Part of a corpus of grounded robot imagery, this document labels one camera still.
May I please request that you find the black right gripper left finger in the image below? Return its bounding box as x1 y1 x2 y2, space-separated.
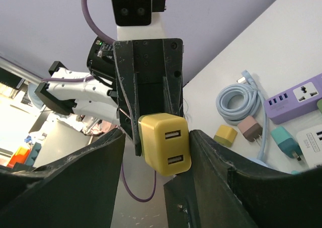
1 129 125 227

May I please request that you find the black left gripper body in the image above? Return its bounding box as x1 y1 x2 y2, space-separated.
86 38 184 116

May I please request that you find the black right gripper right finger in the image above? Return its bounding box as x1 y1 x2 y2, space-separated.
164 130 321 227

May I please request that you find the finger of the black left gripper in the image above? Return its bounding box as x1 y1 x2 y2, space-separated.
163 76 184 117
113 41 142 156

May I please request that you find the yellow USB charger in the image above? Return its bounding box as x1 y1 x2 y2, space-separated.
138 113 192 177

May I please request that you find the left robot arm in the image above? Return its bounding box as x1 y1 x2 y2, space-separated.
35 38 184 156

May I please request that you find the round blue power socket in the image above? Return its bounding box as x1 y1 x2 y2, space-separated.
247 157 274 170

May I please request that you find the pink charger by coil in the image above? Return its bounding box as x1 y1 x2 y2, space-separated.
237 116 263 142

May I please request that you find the white USB power strip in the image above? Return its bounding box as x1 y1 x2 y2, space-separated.
296 124 322 169

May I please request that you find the purple power strip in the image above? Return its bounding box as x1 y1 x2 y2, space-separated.
264 74 321 124

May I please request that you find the green power strip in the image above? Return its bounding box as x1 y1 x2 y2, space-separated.
316 101 322 114

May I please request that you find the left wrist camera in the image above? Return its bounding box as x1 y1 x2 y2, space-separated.
111 0 166 27

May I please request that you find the light blue coiled cable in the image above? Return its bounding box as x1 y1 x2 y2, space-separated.
215 70 269 162

